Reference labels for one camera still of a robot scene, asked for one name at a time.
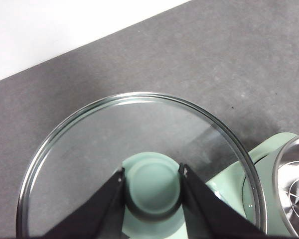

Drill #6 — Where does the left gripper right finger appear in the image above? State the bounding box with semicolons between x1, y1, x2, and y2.
178;163;272;239

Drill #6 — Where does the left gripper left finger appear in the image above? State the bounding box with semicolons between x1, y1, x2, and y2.
41;167;127;239

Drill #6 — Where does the glass lid with green knob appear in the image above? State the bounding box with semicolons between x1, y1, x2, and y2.
16;91;269;239

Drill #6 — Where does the mint green breakfast cooker base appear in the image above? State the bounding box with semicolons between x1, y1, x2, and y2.
205;132;299;239

